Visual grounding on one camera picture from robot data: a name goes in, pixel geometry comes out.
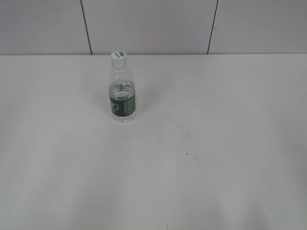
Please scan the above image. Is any clear plastic water bottle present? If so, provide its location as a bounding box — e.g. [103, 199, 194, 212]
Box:
[108, 62, 136, 123]

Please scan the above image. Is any white green bottle cap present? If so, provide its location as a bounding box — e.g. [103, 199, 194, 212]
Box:
[110, 51, 127, 68]

